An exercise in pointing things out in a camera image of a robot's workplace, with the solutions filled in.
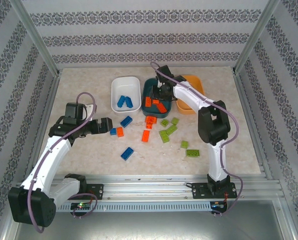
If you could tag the small green lego brick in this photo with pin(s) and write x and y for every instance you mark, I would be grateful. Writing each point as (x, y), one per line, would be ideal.
(164, 122)
(184, 144)
(174, 121)

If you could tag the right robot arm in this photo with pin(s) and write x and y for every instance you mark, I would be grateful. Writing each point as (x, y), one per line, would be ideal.
(213, 125)

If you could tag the aluminium frame post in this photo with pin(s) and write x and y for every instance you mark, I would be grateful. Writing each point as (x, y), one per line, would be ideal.
(257, 35)
(34, 35)

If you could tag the left circuit board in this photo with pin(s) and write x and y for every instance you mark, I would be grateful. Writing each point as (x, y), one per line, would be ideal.
(81, 206)

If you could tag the right circuit board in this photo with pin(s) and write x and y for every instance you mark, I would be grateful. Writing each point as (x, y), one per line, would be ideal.
(218, 205)

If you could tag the right aluminium frame post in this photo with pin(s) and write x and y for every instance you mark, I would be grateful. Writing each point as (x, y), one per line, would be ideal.
(257, 35)

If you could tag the orange plastic container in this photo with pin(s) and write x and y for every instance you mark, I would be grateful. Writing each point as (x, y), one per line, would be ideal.
(196, 85)

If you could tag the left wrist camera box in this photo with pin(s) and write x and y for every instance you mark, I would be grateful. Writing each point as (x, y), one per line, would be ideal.
(89, 107)

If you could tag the left black mount plate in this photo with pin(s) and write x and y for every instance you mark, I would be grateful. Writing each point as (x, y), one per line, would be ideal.
(96, 191)

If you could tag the right black mount plate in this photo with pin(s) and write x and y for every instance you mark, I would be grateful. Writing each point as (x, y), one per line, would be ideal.
(198, 191)

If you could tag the aluminium side rail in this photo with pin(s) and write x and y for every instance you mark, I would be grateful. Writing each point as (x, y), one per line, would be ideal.
(51, 96)
(243, 96)

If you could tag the teal plastic container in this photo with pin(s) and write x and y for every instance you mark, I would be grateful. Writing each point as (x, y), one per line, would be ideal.
(148, 87)

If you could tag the left aluminium frame post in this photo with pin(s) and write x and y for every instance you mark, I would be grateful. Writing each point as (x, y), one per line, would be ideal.
(34, 35)

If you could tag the large green lego brick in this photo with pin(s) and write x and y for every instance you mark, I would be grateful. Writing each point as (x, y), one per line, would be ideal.
(193, 152)

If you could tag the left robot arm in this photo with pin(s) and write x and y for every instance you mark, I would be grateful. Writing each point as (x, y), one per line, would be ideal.
(51, 155)

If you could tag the small orange lego brick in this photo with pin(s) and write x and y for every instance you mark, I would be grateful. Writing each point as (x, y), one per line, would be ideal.
(120, 132)
(149, 126)

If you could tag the circuit board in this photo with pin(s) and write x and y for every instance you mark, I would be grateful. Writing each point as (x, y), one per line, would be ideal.
(81, 206)
(218, 205)

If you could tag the black mount plate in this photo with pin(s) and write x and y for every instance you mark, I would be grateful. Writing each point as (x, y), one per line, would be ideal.
(96, 191)
(198, 191)

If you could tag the right aluminium side rail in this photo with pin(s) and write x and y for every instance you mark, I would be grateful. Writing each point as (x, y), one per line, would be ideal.
(243, 96)

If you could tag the white plastic container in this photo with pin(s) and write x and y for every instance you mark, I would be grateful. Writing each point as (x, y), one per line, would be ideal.
(125, 87)

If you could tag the left aluminium side rail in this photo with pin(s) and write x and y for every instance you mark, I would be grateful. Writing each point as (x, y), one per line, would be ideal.
(51, 96)

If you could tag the small blue lego brick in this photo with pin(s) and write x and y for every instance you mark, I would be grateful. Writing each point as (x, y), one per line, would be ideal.
(113, 131)

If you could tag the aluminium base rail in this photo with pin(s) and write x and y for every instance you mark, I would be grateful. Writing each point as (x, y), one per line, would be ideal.
(148, 190)

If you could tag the wide orange lego brick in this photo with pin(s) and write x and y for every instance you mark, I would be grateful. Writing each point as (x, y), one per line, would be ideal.
(150, 119)

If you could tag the grey metal panel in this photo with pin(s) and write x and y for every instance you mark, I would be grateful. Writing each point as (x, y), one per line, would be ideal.
(148, 227)

